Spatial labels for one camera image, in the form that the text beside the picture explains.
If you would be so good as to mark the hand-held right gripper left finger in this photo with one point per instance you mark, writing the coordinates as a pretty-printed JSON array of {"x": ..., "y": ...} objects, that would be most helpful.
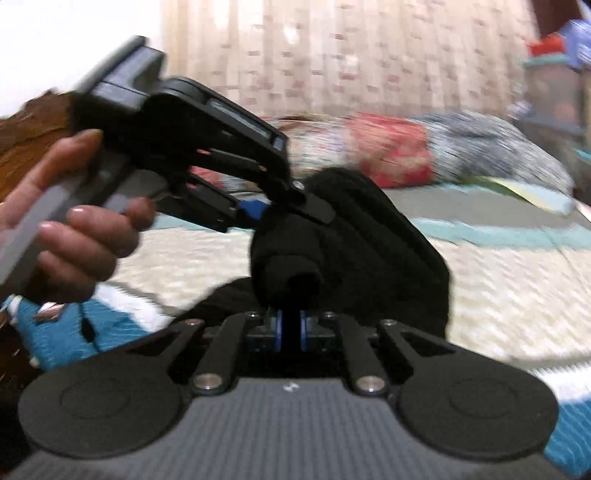
[{"x": 278, "y": 333}]

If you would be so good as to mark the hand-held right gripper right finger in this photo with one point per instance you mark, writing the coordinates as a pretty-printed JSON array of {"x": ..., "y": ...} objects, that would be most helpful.
[{"x": 304, "y": 333}]

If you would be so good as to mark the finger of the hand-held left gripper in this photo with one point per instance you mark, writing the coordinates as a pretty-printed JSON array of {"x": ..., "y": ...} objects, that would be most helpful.
[
  {"x": 304, "y": 203},
  {"x": 251, "y": 214}
]

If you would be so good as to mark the black pants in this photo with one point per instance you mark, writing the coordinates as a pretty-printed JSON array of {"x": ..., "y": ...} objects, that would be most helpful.
[{"x": 360, "y": 249}]

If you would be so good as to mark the person's left hand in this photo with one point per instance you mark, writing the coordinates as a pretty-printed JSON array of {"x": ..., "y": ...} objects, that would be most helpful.
[{"x": 87, "y": 249}]

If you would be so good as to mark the red floral quilt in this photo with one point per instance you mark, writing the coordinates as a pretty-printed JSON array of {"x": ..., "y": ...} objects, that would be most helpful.
[{"x": 397, "y": 147}]

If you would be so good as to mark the carved wooden headboard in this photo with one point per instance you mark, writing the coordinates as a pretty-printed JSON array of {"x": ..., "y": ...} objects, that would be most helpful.
[{"x": 32, "y": 124}]

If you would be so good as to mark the beige patterned curtain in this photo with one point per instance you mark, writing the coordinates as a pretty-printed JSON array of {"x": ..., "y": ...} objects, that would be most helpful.
[{"x": 346, "y": 55}]

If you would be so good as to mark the patterned bed sheet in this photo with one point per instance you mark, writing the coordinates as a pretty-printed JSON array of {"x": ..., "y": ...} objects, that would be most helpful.
[{"x": 508, "y": 286}]

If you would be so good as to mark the pale green cloth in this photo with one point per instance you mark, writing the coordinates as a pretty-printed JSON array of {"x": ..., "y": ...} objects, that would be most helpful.
[{"x": 521, "y": 191}]

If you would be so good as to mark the translucent plastic storage box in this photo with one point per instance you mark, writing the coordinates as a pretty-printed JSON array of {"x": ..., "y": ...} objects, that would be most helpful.
[{"x": 554, "y": 92}]

